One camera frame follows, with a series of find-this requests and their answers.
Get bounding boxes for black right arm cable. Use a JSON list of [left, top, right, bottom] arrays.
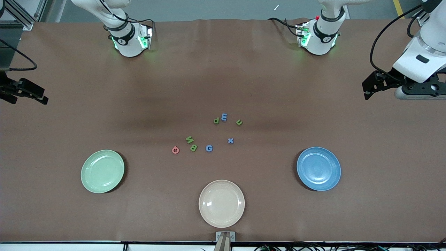
[[0, 38, 38, 72]]

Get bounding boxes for beige plate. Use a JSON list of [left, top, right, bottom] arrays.
[[199, 180, 245, 228]]

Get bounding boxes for white table edge rail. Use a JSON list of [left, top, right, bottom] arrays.
[[0, 241, 446, 251]]

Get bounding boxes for brown table cover sheet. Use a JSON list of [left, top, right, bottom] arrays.
[[0, 19, 446, 243]]

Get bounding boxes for aluminium frame profile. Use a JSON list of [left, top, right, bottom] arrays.
[[416, 12, 431, 27], [0, 0, 47, 31]]

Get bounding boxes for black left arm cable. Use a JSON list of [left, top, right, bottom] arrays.
[[370, 4, 423, 75]]

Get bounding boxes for light green plate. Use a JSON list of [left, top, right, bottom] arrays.
[[81, 150, 125, 194]]

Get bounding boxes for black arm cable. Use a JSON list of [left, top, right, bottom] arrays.
[[370, 4, 423, 75], [0, 38, 38, 72]]

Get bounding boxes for grey bracket with wooden strip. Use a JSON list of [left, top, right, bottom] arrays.
[[215, 231, 236, 251]]

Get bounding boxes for blue plate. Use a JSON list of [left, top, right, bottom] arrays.
[[297, 147, 341, 191]]

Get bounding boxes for tangled black cables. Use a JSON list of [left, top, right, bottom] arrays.
[[254, 241, 446, 251]]

